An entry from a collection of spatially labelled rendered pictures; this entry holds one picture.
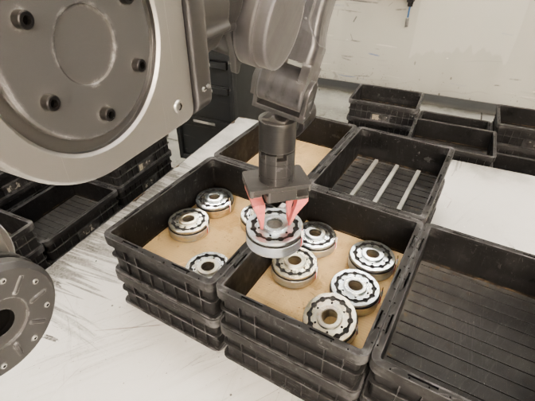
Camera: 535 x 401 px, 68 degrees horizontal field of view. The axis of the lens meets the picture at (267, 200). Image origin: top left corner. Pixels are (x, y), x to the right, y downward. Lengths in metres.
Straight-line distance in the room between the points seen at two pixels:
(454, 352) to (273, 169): 0.49
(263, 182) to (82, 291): 0.67
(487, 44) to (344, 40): 1.24
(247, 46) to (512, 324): 0.79
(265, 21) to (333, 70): 3.99
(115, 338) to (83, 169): 0.85
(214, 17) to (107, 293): 0.94
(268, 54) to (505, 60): 3.81
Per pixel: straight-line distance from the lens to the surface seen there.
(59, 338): 1.08
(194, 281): 0.79
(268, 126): 0.58
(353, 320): 0.79
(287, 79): 0.55
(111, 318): 1.07
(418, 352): 0.85
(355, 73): 4.26
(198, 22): 0.25
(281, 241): 0.68
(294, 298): 0.87
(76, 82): 0.19
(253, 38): 0.33
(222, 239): 1.01
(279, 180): 0.62
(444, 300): 0.95
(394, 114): 2.48
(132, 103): 0.21
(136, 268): 0.94
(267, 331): 0.77
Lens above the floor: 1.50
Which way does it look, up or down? 36 degrees down
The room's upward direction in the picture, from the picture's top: straight up
